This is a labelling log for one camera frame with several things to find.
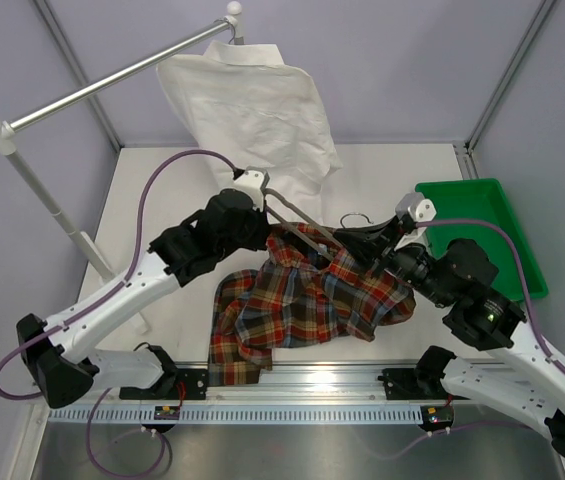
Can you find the white slotted cable duct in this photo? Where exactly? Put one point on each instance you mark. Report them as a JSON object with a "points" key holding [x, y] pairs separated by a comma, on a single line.
{"points": [[194, 414]]}

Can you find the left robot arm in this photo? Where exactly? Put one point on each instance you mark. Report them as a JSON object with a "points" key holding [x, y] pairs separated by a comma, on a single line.
{"points": [[61, 352]]}

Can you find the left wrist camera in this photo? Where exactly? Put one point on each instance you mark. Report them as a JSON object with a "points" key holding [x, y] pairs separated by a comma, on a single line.
{"points": [[253, 182]]}

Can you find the grey metal hanger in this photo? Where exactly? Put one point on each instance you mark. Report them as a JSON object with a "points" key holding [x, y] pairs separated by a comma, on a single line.
{"points": [[305, 236]]}

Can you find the white shirt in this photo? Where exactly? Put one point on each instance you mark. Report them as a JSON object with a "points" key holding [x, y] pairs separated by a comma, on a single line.
{"points": [[245, 103]]}

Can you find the green plastic bin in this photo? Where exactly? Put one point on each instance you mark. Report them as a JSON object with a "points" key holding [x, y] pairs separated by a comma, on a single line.
{"points": [[485, 199]]}

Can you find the silver clothes rack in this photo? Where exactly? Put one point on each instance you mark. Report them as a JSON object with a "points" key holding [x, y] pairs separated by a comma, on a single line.
{"points": [[84, 93]]}

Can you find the plaid flannel shirt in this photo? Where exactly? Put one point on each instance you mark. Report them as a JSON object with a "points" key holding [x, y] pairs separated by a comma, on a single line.
{"points": [[297, 301]]}

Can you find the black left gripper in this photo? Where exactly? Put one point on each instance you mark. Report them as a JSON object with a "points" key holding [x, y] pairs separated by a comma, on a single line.
{"points": [[258, 216]]}

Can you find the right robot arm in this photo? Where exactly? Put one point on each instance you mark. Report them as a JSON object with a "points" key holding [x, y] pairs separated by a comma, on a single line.
{"points": [[479, 316]]}

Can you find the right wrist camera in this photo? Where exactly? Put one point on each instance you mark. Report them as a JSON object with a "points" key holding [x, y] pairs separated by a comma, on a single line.
{"points": [[411, 210]]}

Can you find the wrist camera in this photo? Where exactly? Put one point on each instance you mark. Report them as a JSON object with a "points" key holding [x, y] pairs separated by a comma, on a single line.
{"points": [[253, 182], [411, 210]]}

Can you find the white shirt hanger hook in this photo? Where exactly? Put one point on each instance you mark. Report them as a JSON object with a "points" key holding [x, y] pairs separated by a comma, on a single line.
{"points": [[237, 35]]}

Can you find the aluminium mounting rail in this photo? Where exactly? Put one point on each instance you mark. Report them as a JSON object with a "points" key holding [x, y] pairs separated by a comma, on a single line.
{"points": [[287, 382]]}

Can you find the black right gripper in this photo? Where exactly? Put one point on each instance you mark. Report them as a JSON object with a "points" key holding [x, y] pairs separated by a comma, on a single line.
{"points": [[367, 243]]}

